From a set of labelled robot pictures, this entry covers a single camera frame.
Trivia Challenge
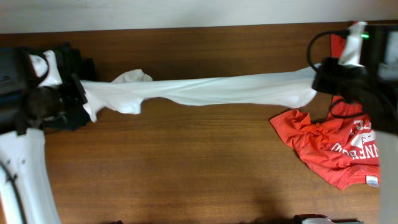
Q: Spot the white graphic t-shirt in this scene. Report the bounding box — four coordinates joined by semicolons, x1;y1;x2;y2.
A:
29;49;323;123

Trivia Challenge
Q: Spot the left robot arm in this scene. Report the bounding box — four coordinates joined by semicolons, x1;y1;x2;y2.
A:
1;43;92;223

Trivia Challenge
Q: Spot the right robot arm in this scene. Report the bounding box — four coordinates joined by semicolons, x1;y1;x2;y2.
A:
306;22;397;223

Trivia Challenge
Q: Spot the black folded clothes pile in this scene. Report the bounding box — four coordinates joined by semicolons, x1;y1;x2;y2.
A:
19;43;95;131

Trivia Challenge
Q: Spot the red printed t-shirt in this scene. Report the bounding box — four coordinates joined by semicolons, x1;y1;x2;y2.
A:
269;21;382;190

